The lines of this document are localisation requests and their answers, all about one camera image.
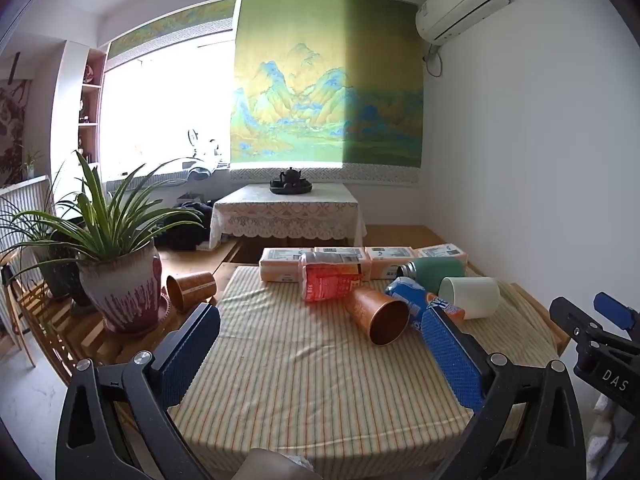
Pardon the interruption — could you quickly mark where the grey cloth on windowsill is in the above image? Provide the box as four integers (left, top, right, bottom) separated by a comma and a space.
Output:
181, 157, 232, 182

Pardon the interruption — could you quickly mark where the white patterned cloth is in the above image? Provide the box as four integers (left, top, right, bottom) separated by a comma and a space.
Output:
585, 394, 633, 480

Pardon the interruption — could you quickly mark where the wall shelf unit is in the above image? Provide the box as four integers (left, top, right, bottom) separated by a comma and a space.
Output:
74, 45, 109, 182

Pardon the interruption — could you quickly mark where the wooden table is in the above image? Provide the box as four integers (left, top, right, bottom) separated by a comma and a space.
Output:
507, 281, 572, 357

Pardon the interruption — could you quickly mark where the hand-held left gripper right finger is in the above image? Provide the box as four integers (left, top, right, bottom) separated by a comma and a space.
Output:
420, 305, 588, 480

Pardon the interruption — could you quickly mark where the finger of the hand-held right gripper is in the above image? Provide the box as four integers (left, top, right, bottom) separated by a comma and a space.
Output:
593, 291, 640, 333
549, 297, 609, 344

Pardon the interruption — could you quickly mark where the striped tablecloth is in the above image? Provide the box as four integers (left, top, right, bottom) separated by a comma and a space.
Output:
166, 264, 559, 472

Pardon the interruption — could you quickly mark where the plant in dark pot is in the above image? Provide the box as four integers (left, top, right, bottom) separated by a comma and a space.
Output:
0, 160, 98, 312

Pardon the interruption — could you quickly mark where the green thermos bottle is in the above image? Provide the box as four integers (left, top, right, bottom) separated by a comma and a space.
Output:
397, 258, 467, 292

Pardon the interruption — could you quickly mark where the wooden slatted plant stand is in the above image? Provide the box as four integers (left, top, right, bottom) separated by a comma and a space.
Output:
0, 247, 201, 388

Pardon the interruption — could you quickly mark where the plant in pink white pot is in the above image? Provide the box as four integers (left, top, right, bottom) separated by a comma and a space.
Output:
0, 149, 207, 337

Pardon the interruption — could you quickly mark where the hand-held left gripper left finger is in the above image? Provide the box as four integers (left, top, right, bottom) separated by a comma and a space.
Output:
56, 302, 223, 480

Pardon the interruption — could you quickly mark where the red snack packet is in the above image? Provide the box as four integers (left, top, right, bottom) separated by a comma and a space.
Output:
298, 252, 366, 304

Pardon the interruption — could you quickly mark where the blue snack packet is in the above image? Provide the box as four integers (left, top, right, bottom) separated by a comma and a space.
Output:
384, 276, 467, 332

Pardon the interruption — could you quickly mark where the brown wall hanging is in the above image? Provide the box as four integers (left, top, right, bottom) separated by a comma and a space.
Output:
0, 52, 34, 187

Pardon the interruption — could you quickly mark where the white cup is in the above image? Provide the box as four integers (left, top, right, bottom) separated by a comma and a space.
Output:
438, 276, 501, 320

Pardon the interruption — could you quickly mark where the narrow landscape valance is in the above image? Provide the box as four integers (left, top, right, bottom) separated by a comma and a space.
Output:
107, 0, 237, 61

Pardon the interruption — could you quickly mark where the landscape painting blind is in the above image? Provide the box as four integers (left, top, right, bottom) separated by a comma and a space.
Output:
229, 0, 426, 184

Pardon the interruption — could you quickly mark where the dark clothes pile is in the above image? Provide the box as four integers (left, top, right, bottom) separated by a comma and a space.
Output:
154, 200, 217, 252

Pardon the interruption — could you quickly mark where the white air conditioner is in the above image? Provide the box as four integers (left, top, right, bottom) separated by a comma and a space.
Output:
414, 0, 511, 44

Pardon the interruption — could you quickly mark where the low table with lace cloth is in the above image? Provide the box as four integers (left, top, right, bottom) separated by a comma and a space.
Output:
208, 183, 367, 250

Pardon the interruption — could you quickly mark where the air conditioner cable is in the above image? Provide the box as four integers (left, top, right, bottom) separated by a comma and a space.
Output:
422, 42, 446, 79

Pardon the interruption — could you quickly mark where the brown paper cup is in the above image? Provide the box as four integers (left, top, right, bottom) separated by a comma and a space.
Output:
165, 271, 217, 311
347, 287, 411, 347

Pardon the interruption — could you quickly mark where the black tea set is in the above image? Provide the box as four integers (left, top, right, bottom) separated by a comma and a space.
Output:
268, 167, 314, 195

